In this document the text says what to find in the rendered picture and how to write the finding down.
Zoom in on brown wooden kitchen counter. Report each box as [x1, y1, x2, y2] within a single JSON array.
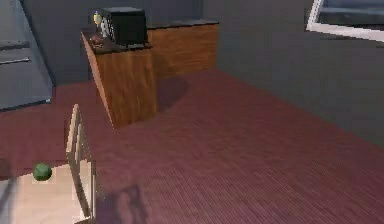
[[80, 18, 220, 130]]

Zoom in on white framed window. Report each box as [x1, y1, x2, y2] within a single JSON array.
[[305, 0, 384, 43]]

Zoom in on dark red bowl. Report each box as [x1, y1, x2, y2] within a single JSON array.
[[89, 33, 106, 46]]

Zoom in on green round fruit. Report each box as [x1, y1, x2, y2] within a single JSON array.
[[32, 162, 53, 182]]

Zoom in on pale wooden table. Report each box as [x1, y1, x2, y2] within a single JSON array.
[[0, 163, 88, 224]]

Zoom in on black microwave oven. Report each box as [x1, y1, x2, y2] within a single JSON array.
[[100, 6, 149, 47]]

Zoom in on grey fridge handle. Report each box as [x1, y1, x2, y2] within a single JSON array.
[[0, 57, 31, 66]]

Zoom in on yellow and white bottle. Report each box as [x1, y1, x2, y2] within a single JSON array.
[[92, 10, 104, 34]]

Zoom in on grey fridge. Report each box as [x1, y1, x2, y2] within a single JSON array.
[[0, 0, 54, 112]]

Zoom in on pale wooden chair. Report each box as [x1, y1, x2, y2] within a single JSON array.
[[65, 103, 98, 224]]

